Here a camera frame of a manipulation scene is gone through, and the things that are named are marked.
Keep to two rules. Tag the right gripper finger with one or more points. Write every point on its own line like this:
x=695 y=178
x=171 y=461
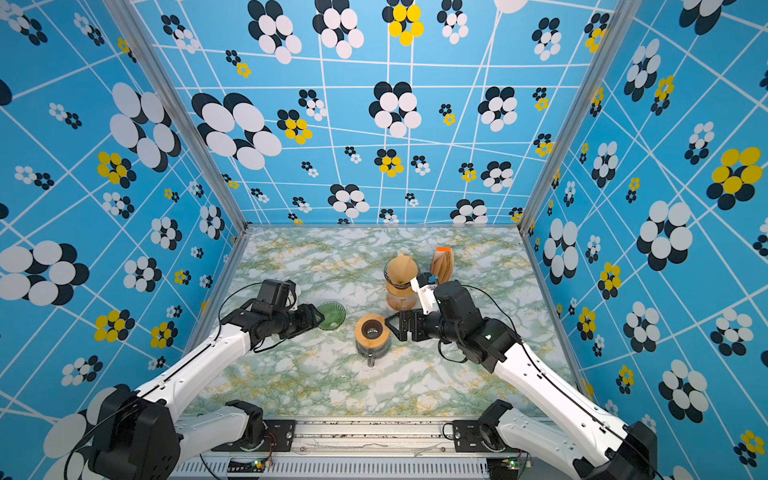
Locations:
x=400 y=335
x=395 y=321

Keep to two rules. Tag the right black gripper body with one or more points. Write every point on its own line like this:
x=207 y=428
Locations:
x=426 y=327

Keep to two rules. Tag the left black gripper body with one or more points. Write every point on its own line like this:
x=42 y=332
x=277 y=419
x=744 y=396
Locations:
x=300 y=321

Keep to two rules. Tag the wooden ring holder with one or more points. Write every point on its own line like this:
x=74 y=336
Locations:
x=371 y=331
x=399 y=289

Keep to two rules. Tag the green glass dripper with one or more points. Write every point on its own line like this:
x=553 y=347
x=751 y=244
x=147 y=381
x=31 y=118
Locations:
x=334 y=314

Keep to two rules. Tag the grey glass pitcher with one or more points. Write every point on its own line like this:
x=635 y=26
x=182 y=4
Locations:
x=372 y=354

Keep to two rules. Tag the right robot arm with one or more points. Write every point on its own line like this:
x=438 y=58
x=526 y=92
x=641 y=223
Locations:
x=585 y=441

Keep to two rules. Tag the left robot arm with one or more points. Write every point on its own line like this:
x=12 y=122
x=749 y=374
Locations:
x=144 y=434

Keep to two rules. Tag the orange coffee filter box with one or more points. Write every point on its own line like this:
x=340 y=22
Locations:
x=442 y=264

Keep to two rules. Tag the left green circuit board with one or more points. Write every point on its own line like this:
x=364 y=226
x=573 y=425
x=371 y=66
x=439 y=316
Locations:
x=244 y=466

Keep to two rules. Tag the green circuit board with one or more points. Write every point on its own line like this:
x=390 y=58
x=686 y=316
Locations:
x=244 y=466
x=505 y=466

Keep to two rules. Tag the right green circuit board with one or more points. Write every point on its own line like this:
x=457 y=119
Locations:
x=505 y=466

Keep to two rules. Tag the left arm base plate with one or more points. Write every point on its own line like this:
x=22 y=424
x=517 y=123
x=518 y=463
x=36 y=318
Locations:
x=277 y=437

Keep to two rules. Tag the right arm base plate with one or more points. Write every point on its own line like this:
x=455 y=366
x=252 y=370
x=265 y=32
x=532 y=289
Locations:
x=466 y=436

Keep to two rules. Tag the aluminium front rail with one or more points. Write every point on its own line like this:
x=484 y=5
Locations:
x=373 y=448

